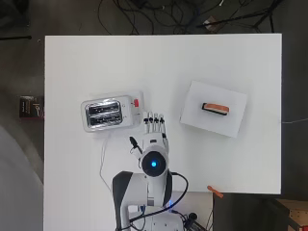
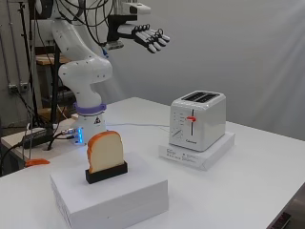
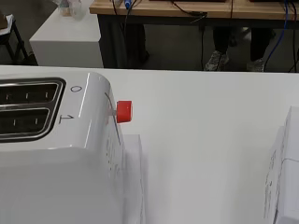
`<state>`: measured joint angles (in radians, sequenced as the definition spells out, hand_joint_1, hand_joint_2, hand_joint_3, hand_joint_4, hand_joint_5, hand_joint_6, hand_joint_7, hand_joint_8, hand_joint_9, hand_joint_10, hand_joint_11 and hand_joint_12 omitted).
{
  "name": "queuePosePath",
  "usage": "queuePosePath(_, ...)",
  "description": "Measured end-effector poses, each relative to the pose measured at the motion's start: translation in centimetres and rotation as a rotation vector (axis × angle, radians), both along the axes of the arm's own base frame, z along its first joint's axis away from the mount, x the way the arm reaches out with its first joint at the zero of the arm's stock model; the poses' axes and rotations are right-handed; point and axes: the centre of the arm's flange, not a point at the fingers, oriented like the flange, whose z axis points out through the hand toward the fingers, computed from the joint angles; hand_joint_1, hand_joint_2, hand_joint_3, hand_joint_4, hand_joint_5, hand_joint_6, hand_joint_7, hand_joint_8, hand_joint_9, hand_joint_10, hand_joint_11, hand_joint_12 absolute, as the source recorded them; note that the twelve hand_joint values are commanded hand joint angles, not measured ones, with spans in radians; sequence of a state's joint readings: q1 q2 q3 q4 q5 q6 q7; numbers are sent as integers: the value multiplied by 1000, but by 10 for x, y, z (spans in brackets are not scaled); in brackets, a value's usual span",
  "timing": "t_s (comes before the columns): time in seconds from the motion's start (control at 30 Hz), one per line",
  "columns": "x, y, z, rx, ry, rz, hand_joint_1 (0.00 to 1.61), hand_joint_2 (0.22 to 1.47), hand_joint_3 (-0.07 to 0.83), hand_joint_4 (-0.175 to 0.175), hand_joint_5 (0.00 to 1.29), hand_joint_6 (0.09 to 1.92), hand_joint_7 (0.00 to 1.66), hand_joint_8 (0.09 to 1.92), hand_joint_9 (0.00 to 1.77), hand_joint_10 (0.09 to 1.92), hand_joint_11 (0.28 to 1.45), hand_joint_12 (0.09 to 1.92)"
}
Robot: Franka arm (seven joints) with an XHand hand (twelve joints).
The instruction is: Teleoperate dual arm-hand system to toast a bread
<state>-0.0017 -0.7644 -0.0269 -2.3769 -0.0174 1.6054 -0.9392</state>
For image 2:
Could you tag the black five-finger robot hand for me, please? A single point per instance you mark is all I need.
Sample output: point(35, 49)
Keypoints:
point(147, 36)

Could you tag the toast bread slice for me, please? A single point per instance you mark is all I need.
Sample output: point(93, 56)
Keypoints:
point(105, 152)

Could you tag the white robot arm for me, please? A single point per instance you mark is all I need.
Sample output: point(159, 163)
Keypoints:
point(85, 70)

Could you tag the white backdrop sheet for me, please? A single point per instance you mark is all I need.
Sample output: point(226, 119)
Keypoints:
point(228, 47)

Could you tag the wooden shelf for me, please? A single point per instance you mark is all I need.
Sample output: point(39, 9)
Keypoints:
point(47, 59)

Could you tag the steel toaster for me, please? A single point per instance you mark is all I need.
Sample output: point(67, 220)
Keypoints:
point(206, 124)

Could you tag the black stand pole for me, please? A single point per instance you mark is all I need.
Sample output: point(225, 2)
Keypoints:
point(55, 89)

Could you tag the white flat box with print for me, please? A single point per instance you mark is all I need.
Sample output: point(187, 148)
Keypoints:
point(203, 159)

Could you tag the black block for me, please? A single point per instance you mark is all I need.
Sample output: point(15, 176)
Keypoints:
point(106, 175)

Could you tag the black power strip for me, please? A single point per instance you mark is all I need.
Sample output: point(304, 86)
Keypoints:
point(35, 136)

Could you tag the orange tool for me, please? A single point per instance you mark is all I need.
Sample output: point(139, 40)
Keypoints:
point(36, 162)

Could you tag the large white flat box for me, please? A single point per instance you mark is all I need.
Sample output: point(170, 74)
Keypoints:
point(111, 203)

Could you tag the black box with red print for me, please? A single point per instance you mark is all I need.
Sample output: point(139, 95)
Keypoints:
point(280, 221)

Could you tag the wall outlet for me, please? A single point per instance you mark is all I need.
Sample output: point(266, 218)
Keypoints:
point(18, 87)

